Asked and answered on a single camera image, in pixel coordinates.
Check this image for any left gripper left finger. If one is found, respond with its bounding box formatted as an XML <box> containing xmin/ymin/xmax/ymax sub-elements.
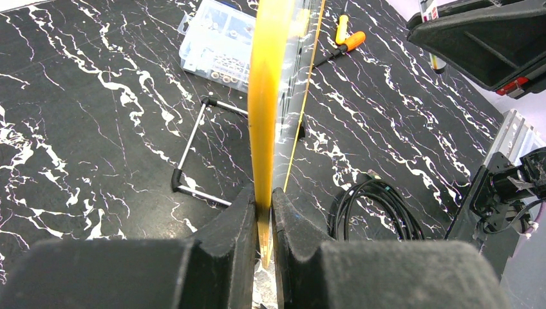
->
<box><xmin>1</xmin><ymin>186</ymin><xmax>257</xmax><ymax>308</ymax></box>

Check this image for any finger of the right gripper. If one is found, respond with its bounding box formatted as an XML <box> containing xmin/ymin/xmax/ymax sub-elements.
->
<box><xmin>406</xmin><ymin>1</ymin><xmax>545</xmax><ymax>99</ymax></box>

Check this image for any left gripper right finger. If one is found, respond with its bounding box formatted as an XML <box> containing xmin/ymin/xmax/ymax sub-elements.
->
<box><xmin>272</xmin><ymin>188</ymin><xmax>511</xmax><ymax>308</ymax></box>

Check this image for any yellow framed whiteboard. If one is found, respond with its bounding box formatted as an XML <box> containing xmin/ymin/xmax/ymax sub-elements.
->
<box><xmin>247</xmin><ymin>1</ymin><xmax>325</xmax><ymax>268</ymax></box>

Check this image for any black white marker pen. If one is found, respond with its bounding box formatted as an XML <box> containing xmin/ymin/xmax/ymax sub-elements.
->
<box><xmin>419</xmin><ymin>0</ymin><xmax>446</xmax><ymax>74</ymax></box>

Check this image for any clear plastic screw box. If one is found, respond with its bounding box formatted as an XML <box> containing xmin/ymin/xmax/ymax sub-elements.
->
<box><xmin>178</xmin><ymin>1</ymin><xmax>256</xmax><ymax>93</ymax></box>

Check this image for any coiled black cable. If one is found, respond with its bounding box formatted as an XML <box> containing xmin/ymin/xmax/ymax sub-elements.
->
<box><xmin>328</xmin><ymin>169</ymin><xmax>425</xmax><ymax>242</ymax></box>

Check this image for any orange handled screwdriver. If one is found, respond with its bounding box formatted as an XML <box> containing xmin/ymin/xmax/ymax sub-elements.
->
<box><xmin>312</xmin><ymin>31</ymin><xmax>366</xmax><ymax>69</ymax></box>

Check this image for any yellow handled screwdriver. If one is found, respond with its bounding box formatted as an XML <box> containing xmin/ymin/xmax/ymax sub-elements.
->
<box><xmin>335</xmin><ymin>14</ymin><xmax>348</xmax><ymax>46</ymax></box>

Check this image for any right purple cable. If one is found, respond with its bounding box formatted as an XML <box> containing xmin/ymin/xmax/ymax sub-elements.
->
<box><xmin>525</xmin><ymin>209</ymin><xmax>546</xmax><ymax>239</ymax></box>

